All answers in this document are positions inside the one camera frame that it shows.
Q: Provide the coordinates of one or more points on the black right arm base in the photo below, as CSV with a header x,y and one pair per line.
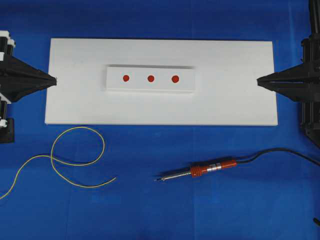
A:
x,y
314,16

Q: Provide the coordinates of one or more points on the blue table cloth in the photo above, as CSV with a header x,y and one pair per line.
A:
x,y
274,197

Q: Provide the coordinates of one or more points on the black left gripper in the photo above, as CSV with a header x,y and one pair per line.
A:
x,y
13,91

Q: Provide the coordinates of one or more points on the small white marked plate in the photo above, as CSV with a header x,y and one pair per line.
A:
x,y
150,78

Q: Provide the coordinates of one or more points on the orange handled soldering iron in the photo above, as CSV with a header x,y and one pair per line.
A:
x,y
199,170

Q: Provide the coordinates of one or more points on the large white base board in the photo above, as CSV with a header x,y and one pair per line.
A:
x,y
226,90

